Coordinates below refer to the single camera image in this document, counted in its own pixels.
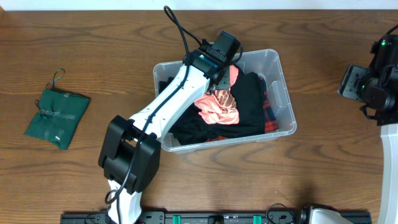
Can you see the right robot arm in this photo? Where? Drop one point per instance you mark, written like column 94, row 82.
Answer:
column 376, row 88

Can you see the black garment with tape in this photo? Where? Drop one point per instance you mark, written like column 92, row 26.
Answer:
column 190, row 128

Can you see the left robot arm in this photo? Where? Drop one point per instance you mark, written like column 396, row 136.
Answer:
column 130, row 153

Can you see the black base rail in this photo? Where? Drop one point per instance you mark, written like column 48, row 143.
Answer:
column 276, row 213

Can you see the red black plaid shirt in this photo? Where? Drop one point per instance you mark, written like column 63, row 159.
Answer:
column 270, row 118

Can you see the black hooded garment large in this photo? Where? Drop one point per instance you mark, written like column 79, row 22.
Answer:
column 237, row 111

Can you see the clear plastic storage bin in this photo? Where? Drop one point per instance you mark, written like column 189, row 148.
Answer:
column 265, row 63

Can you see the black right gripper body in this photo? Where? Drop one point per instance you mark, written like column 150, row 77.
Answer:
column 359, row 74

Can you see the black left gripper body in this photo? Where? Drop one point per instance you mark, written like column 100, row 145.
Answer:
column 222, row 80

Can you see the pink garment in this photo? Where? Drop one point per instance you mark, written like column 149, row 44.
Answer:
column 220, row 107

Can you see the dark green cloth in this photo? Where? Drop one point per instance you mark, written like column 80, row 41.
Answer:
column 57, row 118

